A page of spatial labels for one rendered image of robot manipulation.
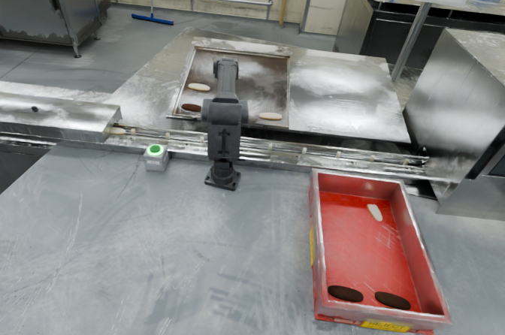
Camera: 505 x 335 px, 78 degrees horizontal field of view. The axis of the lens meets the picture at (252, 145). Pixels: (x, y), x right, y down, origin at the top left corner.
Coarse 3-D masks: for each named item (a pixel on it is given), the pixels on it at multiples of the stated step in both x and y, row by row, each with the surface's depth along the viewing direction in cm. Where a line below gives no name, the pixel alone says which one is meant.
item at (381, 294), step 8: (328, 288) 89; (336, 288) 88; (344, 288) 89; (352, 288) 89; (336, 296) 87; (344, 296) 87; (352, 296) 87; (360, 296) 88; (376, 296) 88; (384, 296) 88; (392, 296) 88; (384, 304) 87; (392, 304) 87; (400, 304) 87; (408, 304) 87
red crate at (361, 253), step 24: (336, 216) 108; (360, 216) 109; (384, 216) 110; (336, 240) 101; (360, 240) 102; (384, 240) 103; (336, 264) 95; (360, 264) 96; (384, 264) 96; (360, 288) 90; (384, 288) 91; (408, 288) 91
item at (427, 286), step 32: (352, 192) 115; (384, 192) 113; (320, 224) 94; (416, 224) 96; (320, 256) 86; (416, 256) 92; (320, 288) 79; (416, 288) 90; (352, 320) 78; (384, 320) 77; (416, 320) 76; (448, 320) 76
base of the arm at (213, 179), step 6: (210, 168) 119; (210, 174) 116; (216, 174) 112; (222, 174) 110; (228, 174) 112; (234, 174) 117; (204, 180) 114; (210, 180) 114; (216, 180) 112; (222, 180) 111; (228, 180) 112; (234, 180) 115; (216, 186) 114; (222, 186) 113; (228, 186) 113; (234, 186) 113
